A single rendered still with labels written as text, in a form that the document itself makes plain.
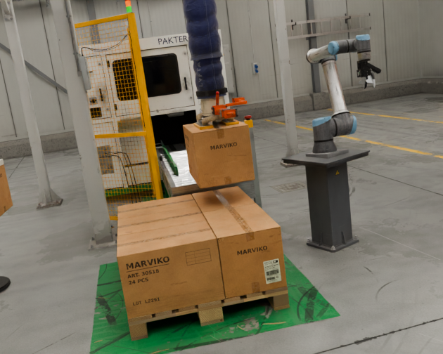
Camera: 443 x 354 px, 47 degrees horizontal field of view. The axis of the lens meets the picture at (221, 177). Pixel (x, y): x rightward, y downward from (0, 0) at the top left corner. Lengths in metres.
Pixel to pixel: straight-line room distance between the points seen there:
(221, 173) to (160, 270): 0.89
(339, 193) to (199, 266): 1.49
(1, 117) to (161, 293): 10.24
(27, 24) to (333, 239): 10.12
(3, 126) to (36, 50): 1.94
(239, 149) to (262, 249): 0.80
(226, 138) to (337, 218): 1.18
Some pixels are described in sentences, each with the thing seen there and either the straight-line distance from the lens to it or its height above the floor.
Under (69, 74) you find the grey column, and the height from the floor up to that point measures 1.62.
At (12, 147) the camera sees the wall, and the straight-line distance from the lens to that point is 12.92.
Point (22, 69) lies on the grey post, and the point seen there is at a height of 1.79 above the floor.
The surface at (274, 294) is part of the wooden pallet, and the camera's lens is 3.31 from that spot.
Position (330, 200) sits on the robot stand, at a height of 0.41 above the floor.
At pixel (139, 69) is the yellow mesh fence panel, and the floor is 1.59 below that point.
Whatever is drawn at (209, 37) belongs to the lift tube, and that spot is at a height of 1.74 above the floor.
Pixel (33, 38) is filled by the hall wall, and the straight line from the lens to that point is 12.95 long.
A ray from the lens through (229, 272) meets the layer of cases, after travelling 3.18.
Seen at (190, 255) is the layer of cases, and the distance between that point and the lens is 3.10.
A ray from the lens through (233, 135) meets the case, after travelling 3.60.
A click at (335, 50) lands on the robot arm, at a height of 1.54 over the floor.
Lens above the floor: 1.56
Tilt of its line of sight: 12 degrees down
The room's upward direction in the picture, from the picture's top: 7 degrees counter-clockwise
